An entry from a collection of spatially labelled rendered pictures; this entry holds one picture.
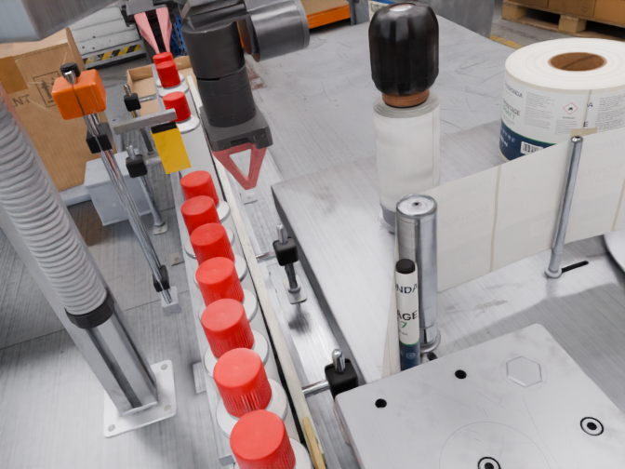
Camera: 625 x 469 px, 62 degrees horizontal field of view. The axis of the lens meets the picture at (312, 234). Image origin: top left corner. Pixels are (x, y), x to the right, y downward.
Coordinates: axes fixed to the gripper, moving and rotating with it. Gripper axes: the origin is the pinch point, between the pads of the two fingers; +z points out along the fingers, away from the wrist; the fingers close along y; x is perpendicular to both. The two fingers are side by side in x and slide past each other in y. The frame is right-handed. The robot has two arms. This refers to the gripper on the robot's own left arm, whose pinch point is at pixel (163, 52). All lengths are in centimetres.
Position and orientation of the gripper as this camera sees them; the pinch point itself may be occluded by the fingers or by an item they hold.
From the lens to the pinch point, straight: 105.5
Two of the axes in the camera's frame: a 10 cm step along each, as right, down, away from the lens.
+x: -1.4, 0.8, 9.9
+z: 3.0, 9.5, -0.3
